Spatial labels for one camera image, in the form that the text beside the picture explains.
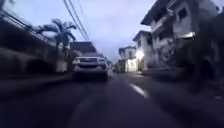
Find small white building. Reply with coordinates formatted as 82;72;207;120
117;45;138;74

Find white car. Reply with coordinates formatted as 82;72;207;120
71;53;110;82

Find building with dark roof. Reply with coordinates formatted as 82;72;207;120
68;40;98;61

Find white two-storey building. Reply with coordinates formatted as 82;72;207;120
131;29;158;72

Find palm tree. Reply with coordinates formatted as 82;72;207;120
33;18;78;58

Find large white building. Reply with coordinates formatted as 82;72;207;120
140;0;224;91

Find overhead wires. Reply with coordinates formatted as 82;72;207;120
62;0;92;43

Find dark wall with railing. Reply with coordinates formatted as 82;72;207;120
0;9;69;81

